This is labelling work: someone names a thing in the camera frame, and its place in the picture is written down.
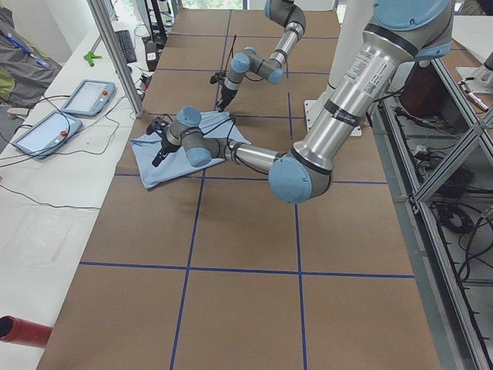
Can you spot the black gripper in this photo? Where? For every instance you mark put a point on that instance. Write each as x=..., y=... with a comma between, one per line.
x=227, y=94
x=166, y=146

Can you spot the light blue t-shirt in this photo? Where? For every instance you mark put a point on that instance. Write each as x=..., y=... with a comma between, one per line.
x=145, y=148

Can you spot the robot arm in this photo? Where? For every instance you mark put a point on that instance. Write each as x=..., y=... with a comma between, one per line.
x=397, y=32
x=293, y=21

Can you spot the far blue teach pendant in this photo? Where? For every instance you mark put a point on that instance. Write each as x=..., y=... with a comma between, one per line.
x=89, y=98

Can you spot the blue teach pendant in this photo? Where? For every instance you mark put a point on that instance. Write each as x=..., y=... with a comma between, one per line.
x=48, y=135
x=89, y=98

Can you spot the black keyboard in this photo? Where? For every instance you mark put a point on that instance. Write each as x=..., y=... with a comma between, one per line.
x=124, y=40

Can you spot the green plastic clamp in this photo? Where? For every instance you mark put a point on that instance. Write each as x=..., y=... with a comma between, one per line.
x=90, y=57

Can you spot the near blue teach pendant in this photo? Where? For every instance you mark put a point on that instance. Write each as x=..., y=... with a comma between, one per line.
x=48, y=135

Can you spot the seated person in grey shirt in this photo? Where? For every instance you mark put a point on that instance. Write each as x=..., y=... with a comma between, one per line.
x=26, y=71

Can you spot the red cylinder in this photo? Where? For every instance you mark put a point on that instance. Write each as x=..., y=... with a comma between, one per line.
x=23, y=332

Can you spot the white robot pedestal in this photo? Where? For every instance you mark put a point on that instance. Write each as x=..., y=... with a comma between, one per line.
x=356, y=17

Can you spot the aluminium frame with cables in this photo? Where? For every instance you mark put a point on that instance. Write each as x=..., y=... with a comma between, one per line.
x=436, y=146

